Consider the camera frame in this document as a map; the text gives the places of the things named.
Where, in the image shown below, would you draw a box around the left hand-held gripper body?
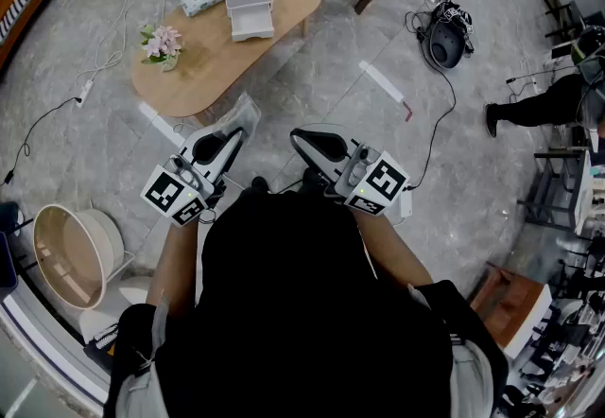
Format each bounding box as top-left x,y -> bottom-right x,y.
140,150 -> 227,228

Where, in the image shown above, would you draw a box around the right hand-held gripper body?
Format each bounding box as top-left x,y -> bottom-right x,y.
323,140 -> 411,218

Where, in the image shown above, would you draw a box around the clear plastic container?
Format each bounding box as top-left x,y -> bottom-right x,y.
215,93 -> 262,139

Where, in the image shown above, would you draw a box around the person's right forearm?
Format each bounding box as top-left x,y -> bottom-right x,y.
352,209 -> 435,290

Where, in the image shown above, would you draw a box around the person's left forearm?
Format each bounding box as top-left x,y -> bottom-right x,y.
145,212 -> 205,319

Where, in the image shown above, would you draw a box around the white power adapter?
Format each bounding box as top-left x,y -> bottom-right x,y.
398,191 -> 415,221

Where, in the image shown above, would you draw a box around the oval wooden coffee table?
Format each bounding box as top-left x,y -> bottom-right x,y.
130,0 -> 324,119

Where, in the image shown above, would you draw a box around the pink flowers in pot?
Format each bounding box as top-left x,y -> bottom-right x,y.
139,24 -> 183,73

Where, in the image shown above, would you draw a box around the white power strip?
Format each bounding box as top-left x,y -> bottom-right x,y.
77,78 -> 95,109

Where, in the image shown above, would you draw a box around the white round pouf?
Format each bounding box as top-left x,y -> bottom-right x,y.
78,276 -> 153,347

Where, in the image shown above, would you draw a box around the person's black top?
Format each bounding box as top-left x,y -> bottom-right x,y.
103,186 -> 510,418

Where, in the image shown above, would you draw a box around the black domed floor device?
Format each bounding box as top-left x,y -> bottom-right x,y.
424,0 -> 475,72

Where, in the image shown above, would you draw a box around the black white striped cushion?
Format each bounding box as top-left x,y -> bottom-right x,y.
94,322 -> 120,352

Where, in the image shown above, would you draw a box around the dark blue bin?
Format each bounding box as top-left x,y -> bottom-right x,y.
0,200 -> 21,290

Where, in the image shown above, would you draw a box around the brown cabinet with white top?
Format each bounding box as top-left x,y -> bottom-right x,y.
470,262 -> 554,360

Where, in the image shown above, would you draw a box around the long black power cable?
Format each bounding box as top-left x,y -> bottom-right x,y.
404,11 -> 458,193

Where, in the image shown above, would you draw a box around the thin black cable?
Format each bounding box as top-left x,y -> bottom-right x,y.
0,96 -> 82,188

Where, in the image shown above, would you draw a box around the white cable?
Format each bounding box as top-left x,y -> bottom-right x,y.
75,0 -> 166,87

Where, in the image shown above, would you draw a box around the black metal frame table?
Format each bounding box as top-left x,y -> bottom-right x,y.
517,148 -> 593,234

